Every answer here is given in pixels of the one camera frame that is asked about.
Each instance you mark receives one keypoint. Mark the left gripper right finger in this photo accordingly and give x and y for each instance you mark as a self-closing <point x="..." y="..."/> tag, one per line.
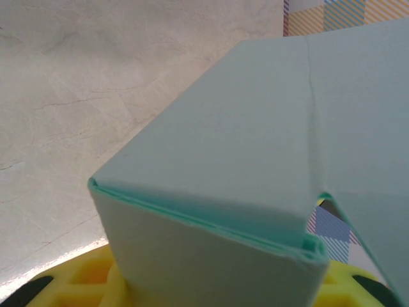
<point x="348" y="288"/>

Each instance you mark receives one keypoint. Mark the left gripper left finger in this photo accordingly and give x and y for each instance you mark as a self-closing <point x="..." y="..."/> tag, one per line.
<point x="83" y="281"/>

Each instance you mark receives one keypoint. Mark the light teal paper box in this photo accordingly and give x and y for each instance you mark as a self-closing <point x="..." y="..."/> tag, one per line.
<point x="239" y="144"/>

